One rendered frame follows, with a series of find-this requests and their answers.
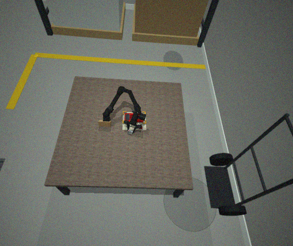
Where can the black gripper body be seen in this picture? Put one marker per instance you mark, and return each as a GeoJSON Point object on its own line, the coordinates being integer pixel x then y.
{"type": "Point", "coordinates": [133, 122]}

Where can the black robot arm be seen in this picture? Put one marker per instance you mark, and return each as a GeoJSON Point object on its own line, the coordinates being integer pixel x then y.
{"type": "Point", "coordinates": [137, 108]}

